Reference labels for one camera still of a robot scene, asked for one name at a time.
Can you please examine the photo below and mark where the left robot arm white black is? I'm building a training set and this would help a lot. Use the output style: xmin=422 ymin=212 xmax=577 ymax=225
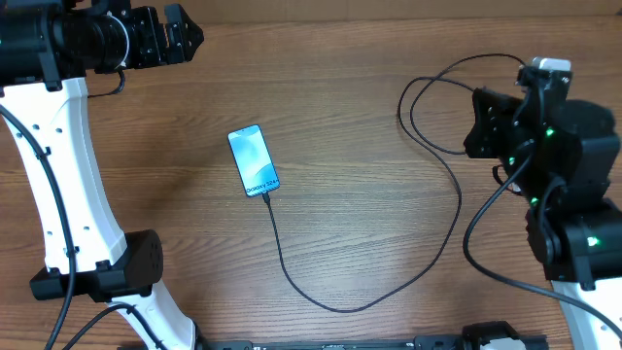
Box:
xmin=1 ymin=1 xmax=207 ymax=349

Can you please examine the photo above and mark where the Samsung Galaxy smartphone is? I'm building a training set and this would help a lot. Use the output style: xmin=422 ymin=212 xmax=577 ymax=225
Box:
xmin=227 ymin=124 xmax=280 ymax=197

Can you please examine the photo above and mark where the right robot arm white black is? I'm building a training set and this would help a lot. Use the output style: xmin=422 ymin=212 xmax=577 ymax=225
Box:
xmin=464 ymin=66 xmax=621 ymax=349

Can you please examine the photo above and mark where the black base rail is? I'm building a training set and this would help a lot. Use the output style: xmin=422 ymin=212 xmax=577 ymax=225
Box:
xmin=116 ymin=320 xmax=550 ymax=350

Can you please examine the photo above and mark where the black USB charging cable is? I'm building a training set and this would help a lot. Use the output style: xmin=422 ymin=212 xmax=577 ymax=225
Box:
xmin=261 ymin=52 xmax=529 ymax=314

